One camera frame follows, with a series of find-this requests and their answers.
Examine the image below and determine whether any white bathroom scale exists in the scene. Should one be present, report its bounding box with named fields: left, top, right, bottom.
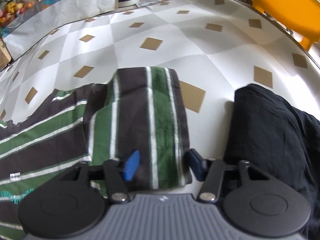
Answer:
left=137, top=0, right=162, bottom=8

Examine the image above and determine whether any white checkered tablecloth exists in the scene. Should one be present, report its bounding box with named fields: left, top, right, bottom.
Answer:
left=0, top=0, right=320, bottom=201

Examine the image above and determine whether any green brown striped t-shirt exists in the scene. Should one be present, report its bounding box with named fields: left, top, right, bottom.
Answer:
left=1, top=67, right=192, bottom=239

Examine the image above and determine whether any orange plastic chair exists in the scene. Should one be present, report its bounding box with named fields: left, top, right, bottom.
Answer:
left=252, top=0, right=320, bottom=51

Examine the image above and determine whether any black folded garment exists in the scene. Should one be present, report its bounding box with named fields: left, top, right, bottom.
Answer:
left=223, top=84, right=319, bottom=239

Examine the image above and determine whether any long covered side table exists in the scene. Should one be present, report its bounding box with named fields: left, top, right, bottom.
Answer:
left=3, top=0, right=118, bottom=59

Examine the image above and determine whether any brown cardboard box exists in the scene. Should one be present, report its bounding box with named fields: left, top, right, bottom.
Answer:
left=0, top=39, right=12, bottom=70

